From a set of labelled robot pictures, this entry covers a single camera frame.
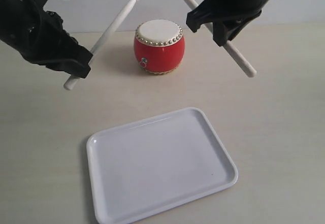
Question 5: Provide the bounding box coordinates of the white wooden drumstick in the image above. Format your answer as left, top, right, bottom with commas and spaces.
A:
63, 0, 141, 91
174, 0, 257, 78

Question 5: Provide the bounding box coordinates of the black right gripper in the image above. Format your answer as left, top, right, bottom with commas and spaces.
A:
186, 0, 268, 47

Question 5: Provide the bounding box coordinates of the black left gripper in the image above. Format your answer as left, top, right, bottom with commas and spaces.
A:
1, 0, 93, 78

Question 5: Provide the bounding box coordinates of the white rectangular plastic tray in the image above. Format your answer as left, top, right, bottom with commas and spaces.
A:
86, 107, 238, 223

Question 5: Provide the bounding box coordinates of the small red drum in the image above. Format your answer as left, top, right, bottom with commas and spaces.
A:
133, 19, 185, 75

